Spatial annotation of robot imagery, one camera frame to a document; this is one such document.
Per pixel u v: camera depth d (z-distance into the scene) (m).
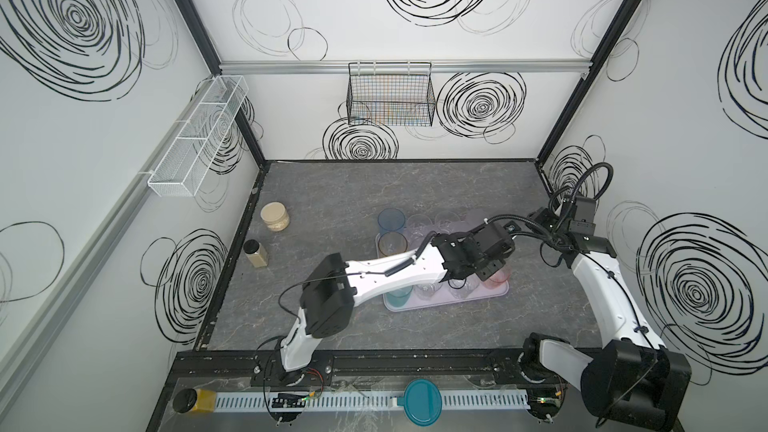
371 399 0.64
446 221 0.98
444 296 0.86
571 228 0.61
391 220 0.87
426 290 0.86
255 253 0.86
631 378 0.39
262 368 0.74
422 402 0.63
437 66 0.91
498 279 0.87
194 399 0.63
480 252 0.56
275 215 0.97
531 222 0.53
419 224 0.97
